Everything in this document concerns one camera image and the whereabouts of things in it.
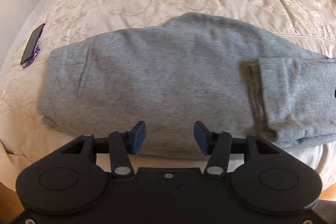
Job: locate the cream embroidered bedspread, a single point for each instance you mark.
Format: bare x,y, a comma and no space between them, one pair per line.
25,138

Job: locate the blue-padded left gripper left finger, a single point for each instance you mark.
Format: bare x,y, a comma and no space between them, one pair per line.
123,144

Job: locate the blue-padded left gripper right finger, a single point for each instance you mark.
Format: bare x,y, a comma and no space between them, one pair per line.
215,145

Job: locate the black smartphone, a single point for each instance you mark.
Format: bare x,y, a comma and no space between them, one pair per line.
31,45

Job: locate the grey speckled pants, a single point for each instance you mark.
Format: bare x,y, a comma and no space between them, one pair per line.
229,74

